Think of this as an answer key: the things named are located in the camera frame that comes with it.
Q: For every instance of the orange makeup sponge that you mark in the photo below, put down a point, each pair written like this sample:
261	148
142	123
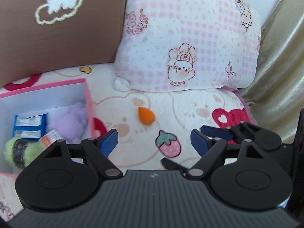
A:
146	116

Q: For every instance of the purple plush toy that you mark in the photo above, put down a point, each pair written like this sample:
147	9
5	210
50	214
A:
71	125

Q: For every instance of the green yarn ball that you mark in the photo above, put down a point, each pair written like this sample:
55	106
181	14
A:
20	152

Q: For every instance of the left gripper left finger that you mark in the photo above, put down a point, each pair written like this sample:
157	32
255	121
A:
98	151

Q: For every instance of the pink checkered pillow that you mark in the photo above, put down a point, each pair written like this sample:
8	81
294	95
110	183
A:
175	45

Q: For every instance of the orange white small box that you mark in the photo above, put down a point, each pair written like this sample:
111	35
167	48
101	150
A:
49	138

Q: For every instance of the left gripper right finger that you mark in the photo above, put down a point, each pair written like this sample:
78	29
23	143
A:
210	151

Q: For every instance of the white printed bed blanket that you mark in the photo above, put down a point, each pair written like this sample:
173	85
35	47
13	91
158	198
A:
177	114

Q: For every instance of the pink cardboard box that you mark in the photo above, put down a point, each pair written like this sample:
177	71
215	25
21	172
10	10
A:
52	98

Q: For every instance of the brown embroidered pillow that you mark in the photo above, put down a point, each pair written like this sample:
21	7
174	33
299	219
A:
39	36

